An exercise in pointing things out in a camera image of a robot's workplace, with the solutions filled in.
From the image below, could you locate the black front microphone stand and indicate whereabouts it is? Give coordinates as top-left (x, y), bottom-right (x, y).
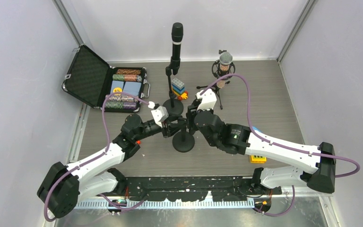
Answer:
top-left (172, 126), bottom-right (195, 153)

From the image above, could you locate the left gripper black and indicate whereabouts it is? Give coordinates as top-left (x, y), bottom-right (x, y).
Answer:
top-left (134, 112), bottom-right (186, 142)

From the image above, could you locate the black microphone stand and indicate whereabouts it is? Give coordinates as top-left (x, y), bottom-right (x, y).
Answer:
top-left (172, 126), bottom-right (195, 153)
top-left (163, 56), bottom-right (184, 115)

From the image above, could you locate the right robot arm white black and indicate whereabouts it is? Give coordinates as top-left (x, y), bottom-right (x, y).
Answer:
top-left (186, 100), bottom-right (336, 194)

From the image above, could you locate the black tall microphone rear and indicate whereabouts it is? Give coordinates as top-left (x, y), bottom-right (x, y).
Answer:
top-left (170, 22), bottom-right (183, 75)

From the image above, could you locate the black tripod stand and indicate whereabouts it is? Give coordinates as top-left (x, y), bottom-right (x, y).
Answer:
top-left (211, 80), bottom-right (230, 110)

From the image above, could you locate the black poker chip case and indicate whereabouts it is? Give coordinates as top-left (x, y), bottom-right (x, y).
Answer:
top-left (62, 44), bottom-right (151, 113)

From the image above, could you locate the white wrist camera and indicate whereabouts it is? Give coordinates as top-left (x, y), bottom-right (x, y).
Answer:
top-left (151, 106), bottom-right (169, 128)
top-left (195, 89), bottom-right (217, 111)

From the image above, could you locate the colourful toy brick car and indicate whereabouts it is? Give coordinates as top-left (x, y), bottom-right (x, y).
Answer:
top-left (171, 78), bottom-right (188, 101)

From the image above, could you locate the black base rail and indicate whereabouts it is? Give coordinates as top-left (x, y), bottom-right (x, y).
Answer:
top-left (104, 176), bottom-right (282, 202)

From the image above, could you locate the yellow perforated block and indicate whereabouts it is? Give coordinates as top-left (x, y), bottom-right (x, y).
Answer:
top-left (249, 155), bottom-right (267, 164)

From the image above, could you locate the glitter condenser microphone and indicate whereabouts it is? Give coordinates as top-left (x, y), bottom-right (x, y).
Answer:
top-left (211, 50), bottom-right (236, 79)

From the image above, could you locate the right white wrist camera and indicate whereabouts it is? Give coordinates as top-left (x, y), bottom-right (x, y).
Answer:
top-left (195, 89), bottom-right (217, 111)

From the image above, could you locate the black rear microphone stand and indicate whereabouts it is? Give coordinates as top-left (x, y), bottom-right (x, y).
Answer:
top-left (163, 56), bottom-right (184, 115)

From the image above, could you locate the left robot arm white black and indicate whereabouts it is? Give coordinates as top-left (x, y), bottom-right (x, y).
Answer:
top-left (37, 110), bottom-right (188, 222)

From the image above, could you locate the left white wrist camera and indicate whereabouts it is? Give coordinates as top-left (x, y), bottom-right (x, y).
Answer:
top-left (151, 106), bottom-right (169, 128)

